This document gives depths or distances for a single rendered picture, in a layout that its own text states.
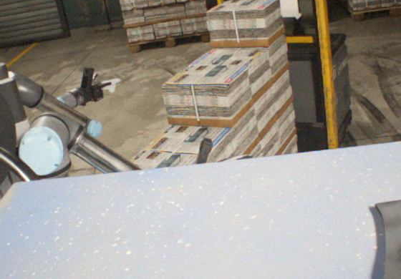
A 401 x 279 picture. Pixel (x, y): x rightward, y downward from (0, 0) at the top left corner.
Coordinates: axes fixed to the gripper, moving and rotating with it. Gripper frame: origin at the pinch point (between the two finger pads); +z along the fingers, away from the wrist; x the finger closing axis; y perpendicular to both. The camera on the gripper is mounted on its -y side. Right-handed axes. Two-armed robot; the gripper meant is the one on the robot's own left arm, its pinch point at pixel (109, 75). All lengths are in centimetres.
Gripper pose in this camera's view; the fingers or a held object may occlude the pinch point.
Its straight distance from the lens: 259.6
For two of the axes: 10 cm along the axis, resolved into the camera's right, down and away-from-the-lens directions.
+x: 8.2, 2.3, -5.2
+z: 5.7, -4.2, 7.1
